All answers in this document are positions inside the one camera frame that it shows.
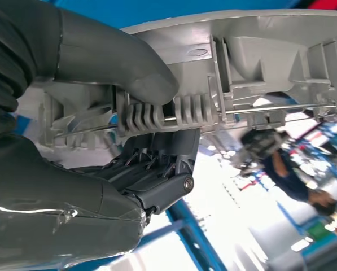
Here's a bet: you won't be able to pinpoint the red barrier belt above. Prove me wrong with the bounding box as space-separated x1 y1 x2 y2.
308 0 337 11

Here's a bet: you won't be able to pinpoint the person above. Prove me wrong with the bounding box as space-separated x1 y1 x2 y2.
238 129 337 218

